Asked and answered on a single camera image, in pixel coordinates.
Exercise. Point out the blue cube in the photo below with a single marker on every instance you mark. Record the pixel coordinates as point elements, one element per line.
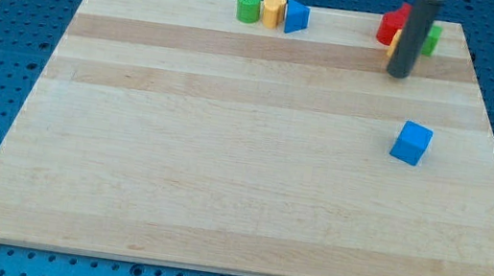
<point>411,143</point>

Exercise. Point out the red block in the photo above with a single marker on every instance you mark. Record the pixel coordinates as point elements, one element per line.
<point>391,22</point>

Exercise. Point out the green star block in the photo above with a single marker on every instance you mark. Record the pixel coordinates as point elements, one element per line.
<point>431,40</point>

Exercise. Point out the blue triangle block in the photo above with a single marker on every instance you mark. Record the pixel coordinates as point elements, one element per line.
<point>297,17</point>

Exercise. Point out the wooden board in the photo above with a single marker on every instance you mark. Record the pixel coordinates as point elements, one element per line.
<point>168,132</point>

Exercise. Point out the yellow heart block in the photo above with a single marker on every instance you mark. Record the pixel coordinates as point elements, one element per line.
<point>273,13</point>

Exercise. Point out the yellow block behind rod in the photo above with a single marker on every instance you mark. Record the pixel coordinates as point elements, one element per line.
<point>394,42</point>

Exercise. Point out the green cylinder block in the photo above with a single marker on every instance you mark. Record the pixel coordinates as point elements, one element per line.
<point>248,11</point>

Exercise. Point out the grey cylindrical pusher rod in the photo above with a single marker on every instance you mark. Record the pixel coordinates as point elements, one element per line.
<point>411,41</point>

